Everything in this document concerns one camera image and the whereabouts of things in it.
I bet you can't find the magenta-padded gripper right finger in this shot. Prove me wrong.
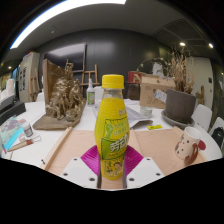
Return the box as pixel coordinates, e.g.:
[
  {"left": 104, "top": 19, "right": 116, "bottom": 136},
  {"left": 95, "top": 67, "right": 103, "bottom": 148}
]
[{"left": 123, "top": 144, "right": 165, "bottom": 190}]

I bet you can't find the long ceiling light strip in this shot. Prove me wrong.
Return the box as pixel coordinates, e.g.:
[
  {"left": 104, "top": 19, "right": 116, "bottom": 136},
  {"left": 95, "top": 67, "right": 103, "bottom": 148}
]
[{"left": 9, "top": 0, "right": 128, "bottom": 50}]

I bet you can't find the colourful book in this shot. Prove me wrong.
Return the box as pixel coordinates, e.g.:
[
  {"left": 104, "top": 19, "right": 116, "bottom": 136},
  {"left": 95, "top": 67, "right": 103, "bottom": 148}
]
[{"left": 0, "top": 114, "right": 28, "bottom": 154}]

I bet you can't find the red box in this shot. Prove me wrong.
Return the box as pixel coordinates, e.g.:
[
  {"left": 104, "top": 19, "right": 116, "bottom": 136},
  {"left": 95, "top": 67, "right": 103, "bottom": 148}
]
[{"left": 127, "top": 70, "right": 144, "bottom": 84}]

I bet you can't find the clear spray bottle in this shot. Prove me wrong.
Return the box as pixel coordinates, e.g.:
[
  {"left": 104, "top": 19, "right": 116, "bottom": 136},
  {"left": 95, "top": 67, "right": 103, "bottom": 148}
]
[{"left": 86, "top": 78, "right": 96, "bottom": 107}]

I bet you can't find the yellow tag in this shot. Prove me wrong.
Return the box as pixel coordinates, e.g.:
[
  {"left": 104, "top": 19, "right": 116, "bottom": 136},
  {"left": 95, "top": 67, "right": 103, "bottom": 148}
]
[{"left": 147, "top": 124, "right": 163, "bottom": 131}]

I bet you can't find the black wall screen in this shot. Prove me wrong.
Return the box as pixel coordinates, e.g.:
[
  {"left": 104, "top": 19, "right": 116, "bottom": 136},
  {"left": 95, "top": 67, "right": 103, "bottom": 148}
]
[{"left": 43, "top": 42, "right": 87, "bottom": 73}]

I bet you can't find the wooden easel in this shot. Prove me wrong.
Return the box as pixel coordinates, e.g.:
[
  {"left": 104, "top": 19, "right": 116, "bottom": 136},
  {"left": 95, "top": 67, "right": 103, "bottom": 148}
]
[{"left": 80, "top": 63, "right": 100, "bottom": 96}]

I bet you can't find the dried plant in grey pot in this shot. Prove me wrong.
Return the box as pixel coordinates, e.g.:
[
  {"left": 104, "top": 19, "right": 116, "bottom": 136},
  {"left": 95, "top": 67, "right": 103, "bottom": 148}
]
[{"left": 164, "top": 46, "right": 198, "bottom": 125}]

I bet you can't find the brown clay sculpture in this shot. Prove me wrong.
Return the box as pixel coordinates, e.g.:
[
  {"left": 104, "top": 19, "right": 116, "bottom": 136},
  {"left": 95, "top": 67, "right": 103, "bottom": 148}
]
[{"left": 32, "top": 59, "right": 87, "bottom": 131}]

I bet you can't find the wooden figure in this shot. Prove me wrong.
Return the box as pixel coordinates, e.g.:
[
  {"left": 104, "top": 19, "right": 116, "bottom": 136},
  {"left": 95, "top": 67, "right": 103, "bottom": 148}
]
[{"left": 194, "top": 84, "right": 206, "bottom": 105}]

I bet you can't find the cream mug with brown handle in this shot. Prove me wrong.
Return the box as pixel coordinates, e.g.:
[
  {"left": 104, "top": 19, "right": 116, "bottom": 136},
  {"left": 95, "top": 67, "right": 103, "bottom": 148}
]
[{"left": 174, "top": 126, "right": 207, "bottom": 167}]

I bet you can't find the small paint jar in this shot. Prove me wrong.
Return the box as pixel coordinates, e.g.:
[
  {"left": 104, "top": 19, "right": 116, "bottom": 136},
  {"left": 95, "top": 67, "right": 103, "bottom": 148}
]
[{"left": 21, "top": 121, "right": 34, "bottom": 138}]

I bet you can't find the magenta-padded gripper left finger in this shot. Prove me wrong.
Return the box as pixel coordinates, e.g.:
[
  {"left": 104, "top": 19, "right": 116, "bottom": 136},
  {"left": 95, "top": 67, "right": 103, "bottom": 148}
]
[{"left": 60, "top": 144, "right": 102, "bottom": 190}]

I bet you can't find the white cabinet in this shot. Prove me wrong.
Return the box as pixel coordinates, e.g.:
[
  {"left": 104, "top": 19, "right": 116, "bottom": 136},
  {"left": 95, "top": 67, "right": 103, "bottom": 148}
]
[{"left": 18, "top": 51, "right": 41, "bottom": 103}]

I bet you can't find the yellow drink bottle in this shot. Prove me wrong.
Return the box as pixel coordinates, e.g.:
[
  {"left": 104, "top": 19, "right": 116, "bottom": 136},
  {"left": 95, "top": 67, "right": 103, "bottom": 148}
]
[{"left": 94, "top": 74, "right": 131, "bottom": 181}]

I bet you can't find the white tape roll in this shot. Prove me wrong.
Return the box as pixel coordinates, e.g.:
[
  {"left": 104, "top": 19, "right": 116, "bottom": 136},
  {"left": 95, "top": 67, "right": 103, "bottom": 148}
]
[{"left": 139, "top": 105, "right": 153, "bottom": 118}]

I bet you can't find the black backpack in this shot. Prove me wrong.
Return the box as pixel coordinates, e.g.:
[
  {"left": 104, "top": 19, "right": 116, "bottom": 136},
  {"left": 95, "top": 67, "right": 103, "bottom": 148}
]
[{"left": 210, "top": 126, "right": 224, "bottom": 148}]

